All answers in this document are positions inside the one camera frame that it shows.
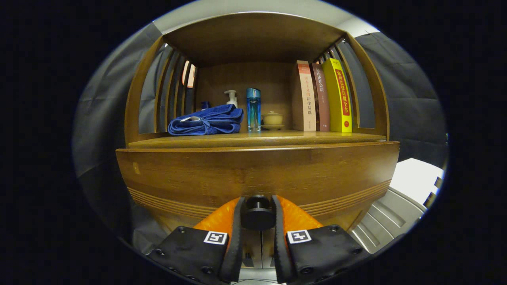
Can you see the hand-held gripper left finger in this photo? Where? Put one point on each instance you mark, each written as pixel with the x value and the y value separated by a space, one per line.
pixel 237 245

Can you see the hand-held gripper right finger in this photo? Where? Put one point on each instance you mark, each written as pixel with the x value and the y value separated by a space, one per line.
pixel 278 245

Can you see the black round drawer knob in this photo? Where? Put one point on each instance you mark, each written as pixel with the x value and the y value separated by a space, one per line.
pixel 257 217

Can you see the wooden drawer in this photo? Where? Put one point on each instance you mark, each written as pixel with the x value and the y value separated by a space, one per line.
pixel 257 170

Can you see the wooden countertop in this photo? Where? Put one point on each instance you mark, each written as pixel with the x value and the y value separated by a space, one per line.
pixel 277 138

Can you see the grey ribbed case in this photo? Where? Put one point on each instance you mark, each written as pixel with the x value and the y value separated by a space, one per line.
pixel 388 217

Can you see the blue folded towel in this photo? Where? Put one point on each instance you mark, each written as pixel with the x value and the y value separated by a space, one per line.
pixel 214 122

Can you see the yellow lidded teacup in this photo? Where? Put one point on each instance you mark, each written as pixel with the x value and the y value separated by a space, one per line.
pixel 272 118

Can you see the tall blue glass bottle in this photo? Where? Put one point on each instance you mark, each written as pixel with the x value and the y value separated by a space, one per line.
pixel 253 113

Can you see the small white blue-capped bottle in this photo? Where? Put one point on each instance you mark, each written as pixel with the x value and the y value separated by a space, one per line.
pixel 204 105

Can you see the white pump bottle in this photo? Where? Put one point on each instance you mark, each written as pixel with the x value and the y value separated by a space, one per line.
pixel 233 101

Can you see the beige book orange band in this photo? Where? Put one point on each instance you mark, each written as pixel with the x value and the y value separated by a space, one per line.
pixel 307 103

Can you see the yellow book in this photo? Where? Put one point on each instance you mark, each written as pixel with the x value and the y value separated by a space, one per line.
pixel 336 111

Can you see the brown book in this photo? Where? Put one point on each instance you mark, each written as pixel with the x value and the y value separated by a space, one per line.
pixel 323 103

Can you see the white table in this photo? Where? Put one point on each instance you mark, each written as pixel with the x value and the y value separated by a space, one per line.
pixel 412 178

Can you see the black block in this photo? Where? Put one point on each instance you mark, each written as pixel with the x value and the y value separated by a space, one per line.
pixel 429 200
pixel 437 182

